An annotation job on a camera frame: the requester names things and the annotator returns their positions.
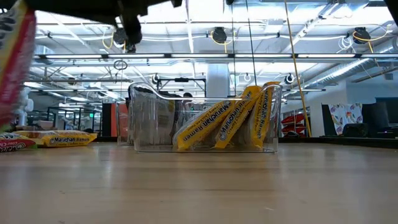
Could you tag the Lime Chili Shrimp ramen packet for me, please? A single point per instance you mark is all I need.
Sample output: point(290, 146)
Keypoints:
point(14, 144)
point(15, 62)

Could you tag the yellow Creamy Chicken ramen packet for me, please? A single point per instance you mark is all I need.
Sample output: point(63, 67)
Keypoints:
point(236, 118)
point(261, 118)
point(202, 126)
point(62, 140)

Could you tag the red partition panel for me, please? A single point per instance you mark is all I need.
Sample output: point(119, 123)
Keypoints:
point(113, 119)

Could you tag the person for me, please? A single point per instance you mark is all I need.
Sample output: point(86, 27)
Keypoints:
point(187, 96)

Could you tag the white robot figure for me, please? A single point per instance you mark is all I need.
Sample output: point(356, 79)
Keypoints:
point(26, 105)

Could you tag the wide clear plastic bin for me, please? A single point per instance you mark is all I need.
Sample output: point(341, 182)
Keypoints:
point(149, 137)

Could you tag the white column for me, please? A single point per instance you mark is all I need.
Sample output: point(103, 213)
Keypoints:
point(217, 81)

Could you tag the red storage shelf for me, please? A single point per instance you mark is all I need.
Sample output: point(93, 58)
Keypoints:
point(293, 123)

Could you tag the floral cloth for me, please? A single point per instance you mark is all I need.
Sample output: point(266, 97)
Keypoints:
point(345, 115)

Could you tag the black background gantry frame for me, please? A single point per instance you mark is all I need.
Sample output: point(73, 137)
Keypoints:
point(182, 80)

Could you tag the black aluminium table frame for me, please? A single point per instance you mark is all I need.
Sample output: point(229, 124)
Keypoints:
point(342, 141)

